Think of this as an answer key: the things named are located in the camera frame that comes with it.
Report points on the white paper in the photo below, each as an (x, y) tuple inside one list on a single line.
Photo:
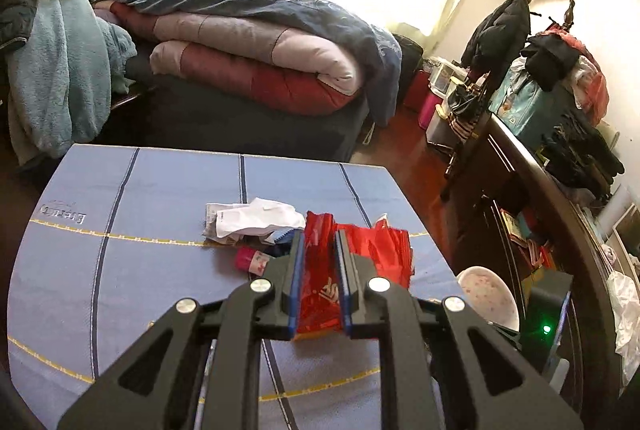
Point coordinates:
[(262, 218)]

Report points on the white plastic bag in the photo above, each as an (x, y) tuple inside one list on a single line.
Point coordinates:
[(625, 306)]

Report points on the light blue fleece blanket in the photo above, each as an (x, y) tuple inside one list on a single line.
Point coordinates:
[(62, 81)]

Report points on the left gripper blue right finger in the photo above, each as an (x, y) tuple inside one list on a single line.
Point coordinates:
[(441, 364)]

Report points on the black suitcase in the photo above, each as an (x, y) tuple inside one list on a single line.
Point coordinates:
[(412, 54)]

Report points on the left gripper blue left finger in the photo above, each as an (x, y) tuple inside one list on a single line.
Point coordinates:
[(198, 366)]

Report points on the bed with dark base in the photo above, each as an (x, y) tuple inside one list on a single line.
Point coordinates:
[(188, 116)]

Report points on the teal shopping bag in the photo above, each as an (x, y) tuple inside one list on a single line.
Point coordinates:
[(515, 104)]

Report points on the blue foil wrapper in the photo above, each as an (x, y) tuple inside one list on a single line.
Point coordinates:
[(278, 243)]

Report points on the black hanging jacket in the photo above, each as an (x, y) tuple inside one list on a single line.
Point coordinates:
[(498, 39)]

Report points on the pink red folded quilt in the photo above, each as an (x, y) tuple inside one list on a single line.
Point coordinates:
[(281, 67)]

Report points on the blue patterned duvet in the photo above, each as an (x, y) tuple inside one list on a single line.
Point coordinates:
[(375, 49)]

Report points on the small pink bottle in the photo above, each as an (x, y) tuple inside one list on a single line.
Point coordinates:
[(251, 260)]

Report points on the blue checked tablecloth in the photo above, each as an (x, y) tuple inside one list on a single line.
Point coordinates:
[(116, 239)]

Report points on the pile of clothes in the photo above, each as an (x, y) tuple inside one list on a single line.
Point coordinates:
[(574, 100)]

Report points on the pink speckled trash bin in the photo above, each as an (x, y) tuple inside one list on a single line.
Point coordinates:
[(489, 296)]

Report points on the dark wooden dresser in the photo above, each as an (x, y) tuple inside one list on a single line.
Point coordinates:
[(505, 212)]

